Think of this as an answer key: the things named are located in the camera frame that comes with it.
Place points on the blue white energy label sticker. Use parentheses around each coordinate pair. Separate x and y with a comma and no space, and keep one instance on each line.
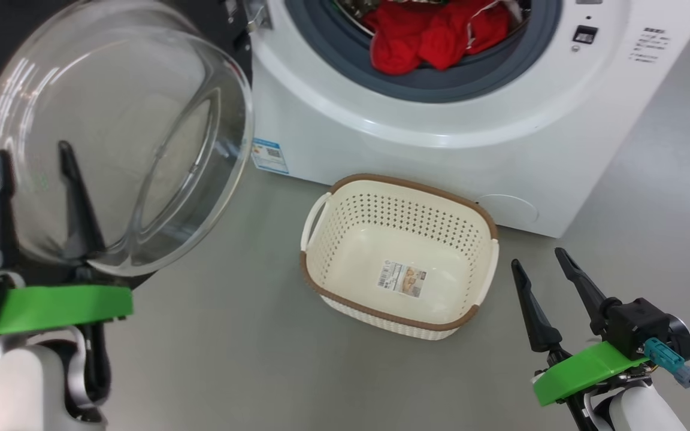
(270,157)

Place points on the printed paper label sticker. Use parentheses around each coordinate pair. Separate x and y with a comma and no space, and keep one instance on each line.
(403,278)

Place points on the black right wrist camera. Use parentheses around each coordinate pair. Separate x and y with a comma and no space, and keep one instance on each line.
(638,323)

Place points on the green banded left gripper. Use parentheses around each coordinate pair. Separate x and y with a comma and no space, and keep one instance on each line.
(63,305)

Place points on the cream perforated basket brown rim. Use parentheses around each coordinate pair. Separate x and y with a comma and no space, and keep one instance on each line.
(345,239)

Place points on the white front-load washing machine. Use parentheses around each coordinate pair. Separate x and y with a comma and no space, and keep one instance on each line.
(441,155)

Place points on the glass washing machine door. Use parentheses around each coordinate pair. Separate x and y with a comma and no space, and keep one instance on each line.
(141,120)

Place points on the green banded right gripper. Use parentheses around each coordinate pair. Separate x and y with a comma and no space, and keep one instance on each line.
(590,368)

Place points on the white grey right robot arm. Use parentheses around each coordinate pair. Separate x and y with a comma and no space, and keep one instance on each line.
(644,410)

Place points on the red garment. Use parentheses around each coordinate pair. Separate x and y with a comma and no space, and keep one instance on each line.
(429,36)

